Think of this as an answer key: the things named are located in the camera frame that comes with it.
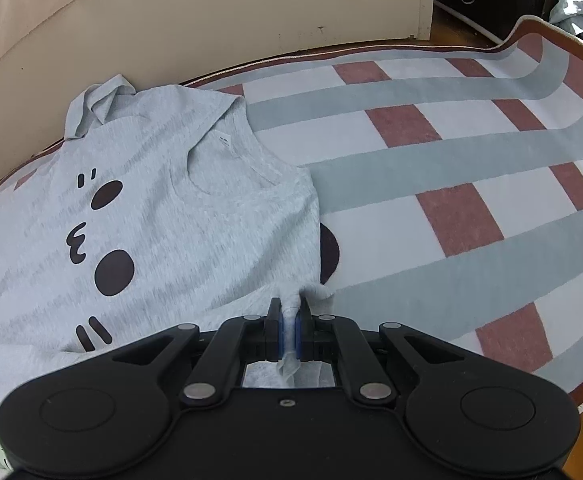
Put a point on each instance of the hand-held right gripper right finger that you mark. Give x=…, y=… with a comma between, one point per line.
x=299, y=340

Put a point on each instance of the checked red grey white blanket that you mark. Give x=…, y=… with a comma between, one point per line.
x=446, y=170

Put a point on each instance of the light grey cat print t-shirt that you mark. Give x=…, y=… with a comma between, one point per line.
x=171, y=210

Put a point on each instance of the beige padded headboard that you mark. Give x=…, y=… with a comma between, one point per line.
x=121, y=35

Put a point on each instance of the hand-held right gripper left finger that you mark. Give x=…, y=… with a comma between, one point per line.
x=279, y=340

